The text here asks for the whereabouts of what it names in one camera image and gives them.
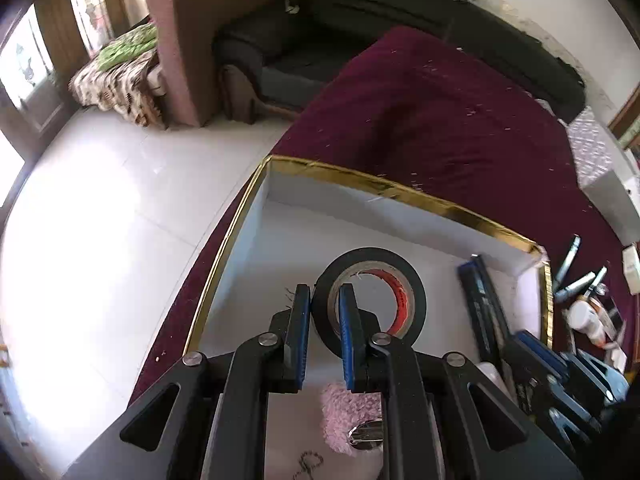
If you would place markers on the black tape roll red core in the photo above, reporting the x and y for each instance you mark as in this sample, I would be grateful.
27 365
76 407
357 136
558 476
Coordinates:
370 257

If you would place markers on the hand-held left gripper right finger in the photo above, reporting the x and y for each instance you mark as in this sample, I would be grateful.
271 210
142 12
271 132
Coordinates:
347 337

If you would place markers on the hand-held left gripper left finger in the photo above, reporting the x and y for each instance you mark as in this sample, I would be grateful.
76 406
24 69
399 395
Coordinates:
300 332

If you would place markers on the white bottle red label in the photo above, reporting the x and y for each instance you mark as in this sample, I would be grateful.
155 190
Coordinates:
585 317

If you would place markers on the brown patterned blanket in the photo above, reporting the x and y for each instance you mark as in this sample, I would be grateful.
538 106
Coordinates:
115 87

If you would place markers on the maroon armchair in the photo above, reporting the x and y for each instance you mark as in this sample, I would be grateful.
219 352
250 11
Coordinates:
185 45

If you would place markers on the green cloth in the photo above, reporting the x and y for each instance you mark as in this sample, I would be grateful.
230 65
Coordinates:
125 46

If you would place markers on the gold cardboard box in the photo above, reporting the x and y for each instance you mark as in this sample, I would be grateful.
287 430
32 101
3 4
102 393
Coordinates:
350 220

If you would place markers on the wooden glass door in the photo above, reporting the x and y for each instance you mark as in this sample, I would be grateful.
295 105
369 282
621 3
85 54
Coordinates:
50 45

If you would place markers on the wooden cabinet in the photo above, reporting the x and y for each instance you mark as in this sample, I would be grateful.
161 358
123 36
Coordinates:
631 120

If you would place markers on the white flat box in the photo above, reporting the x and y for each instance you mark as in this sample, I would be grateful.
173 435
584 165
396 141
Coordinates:
631 270

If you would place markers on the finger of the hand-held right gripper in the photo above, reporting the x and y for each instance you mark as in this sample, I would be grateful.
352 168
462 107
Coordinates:
542 355
595 375

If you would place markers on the maroon blanket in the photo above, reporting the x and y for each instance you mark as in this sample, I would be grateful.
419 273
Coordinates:
450 125

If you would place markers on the large grey box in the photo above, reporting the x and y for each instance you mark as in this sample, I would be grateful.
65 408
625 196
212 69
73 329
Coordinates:
605 175

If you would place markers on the black sofa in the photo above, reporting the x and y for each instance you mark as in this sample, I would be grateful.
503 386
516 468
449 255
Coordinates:
440 25

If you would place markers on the silver pens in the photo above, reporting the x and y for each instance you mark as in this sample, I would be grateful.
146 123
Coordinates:
570 255

